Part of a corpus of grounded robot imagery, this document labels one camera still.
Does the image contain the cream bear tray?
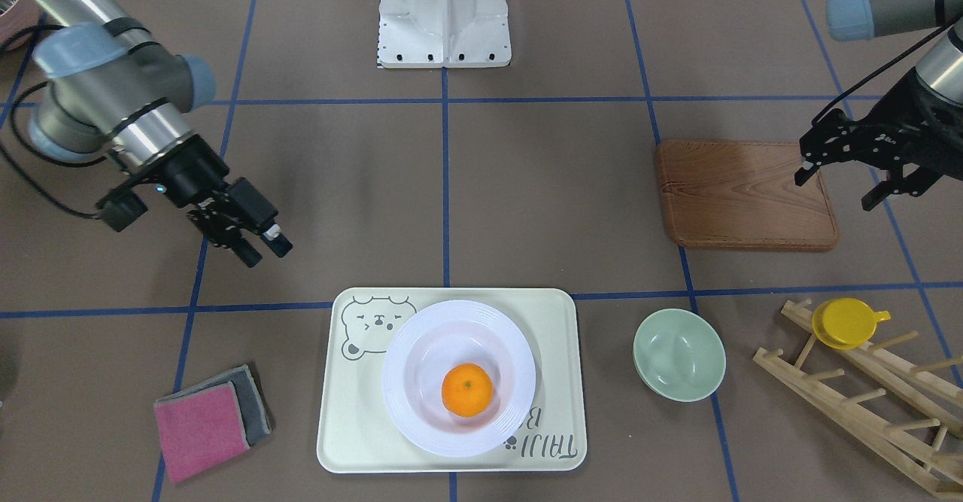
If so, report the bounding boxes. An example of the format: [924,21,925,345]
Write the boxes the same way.
[317,288,588,473]

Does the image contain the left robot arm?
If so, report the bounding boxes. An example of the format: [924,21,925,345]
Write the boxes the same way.
[794,0,962,211]

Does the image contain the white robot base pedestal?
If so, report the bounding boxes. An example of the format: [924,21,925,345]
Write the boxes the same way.
[376,0,512,69]

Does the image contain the wooden peg drying rack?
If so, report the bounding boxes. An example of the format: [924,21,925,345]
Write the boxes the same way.
[753,300,962,501]

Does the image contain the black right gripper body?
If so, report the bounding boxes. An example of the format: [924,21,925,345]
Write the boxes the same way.
[96,135,280,251]

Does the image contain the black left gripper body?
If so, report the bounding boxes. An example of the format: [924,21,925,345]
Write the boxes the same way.
[799,71,962,196]

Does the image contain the pink and grey cloth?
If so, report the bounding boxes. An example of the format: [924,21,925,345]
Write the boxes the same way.
[153,364,274,482]

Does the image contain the green ceramic bowl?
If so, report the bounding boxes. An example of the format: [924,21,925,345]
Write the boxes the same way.
[632,308,727,403]

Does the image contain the brown wooden tray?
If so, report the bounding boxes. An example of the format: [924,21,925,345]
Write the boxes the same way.
[655,139,840,252]

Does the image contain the pink bowl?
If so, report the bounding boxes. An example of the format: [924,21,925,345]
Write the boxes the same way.
[1,0,41,42]

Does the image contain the white round plate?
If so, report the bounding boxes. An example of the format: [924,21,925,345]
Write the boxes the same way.
[381,300,537,458]

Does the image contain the yellow plastic mug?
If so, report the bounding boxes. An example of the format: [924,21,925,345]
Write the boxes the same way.
[811,297,892,350]

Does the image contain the orange fruit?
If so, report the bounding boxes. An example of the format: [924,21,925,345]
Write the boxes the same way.
[441,364,494,418]

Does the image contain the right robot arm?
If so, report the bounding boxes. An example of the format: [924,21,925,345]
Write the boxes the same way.
[28,0,292,266]

